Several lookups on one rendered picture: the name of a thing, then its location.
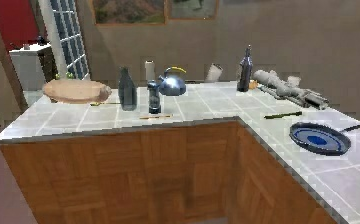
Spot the dark green knife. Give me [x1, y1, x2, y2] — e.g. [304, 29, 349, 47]
[263, 111, 303, 120]

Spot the dark pepper mill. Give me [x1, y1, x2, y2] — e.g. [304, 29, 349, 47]
[146, 79, 162, 115]

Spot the white cup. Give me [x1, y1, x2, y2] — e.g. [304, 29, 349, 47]
[205, 63, 224, 83]

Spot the tan bread loaf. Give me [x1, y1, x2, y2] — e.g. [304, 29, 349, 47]
[42, 78, 113, 105]

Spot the dark grey glass bottle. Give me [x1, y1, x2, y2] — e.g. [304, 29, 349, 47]
[117, 66, 138, 112]

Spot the yellow pencil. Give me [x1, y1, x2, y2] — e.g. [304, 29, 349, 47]
[139, 114, 173, 120]

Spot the landscape framed picture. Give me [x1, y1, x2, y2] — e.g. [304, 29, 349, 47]
[91, 0, 167, 26]

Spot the white side cabinet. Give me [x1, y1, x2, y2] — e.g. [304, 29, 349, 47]
[8, 43, 58, 92]

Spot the small framed picture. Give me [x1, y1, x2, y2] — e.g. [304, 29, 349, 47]
[167, 0, 220, 21]

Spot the wooden tiled kitchen counter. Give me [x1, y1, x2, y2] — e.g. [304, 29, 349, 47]
[0, 80, 360, 224]

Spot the grey pipe faucet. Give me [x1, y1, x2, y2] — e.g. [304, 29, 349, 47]
[252, 69, 330, 111]

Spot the dark wine bottle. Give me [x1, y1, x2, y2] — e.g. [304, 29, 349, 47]
[236, 44, 254, 93]

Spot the white paper towel roll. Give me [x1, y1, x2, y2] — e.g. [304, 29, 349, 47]
[144, 60, 156, 82]

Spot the blue kettle yellow handle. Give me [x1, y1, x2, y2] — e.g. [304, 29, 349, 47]
[158, 66, 188, 97]

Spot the green handled utensil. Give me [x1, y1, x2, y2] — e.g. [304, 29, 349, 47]
[89, 101, 121, 107]

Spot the blue frying pan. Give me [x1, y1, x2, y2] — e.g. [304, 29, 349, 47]
[289, 121, 360, 157]

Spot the white grid window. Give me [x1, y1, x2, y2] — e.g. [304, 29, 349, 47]
[38, 0, 91, 81]

